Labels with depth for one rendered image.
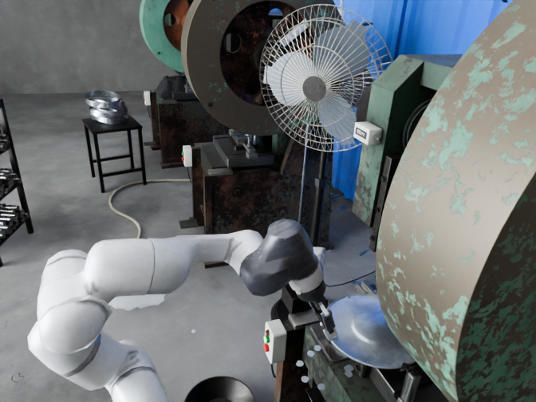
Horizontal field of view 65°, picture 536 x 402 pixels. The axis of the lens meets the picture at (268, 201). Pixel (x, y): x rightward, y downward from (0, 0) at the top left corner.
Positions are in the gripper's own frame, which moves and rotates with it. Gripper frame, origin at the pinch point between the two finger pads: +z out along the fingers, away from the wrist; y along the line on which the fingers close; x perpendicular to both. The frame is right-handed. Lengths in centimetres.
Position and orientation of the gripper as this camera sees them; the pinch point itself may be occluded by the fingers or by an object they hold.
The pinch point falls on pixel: (329, 329)
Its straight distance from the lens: 120.6
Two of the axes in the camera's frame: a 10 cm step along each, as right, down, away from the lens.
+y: 3.8, 4.4, -8.2
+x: 8.6, -4.9, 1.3
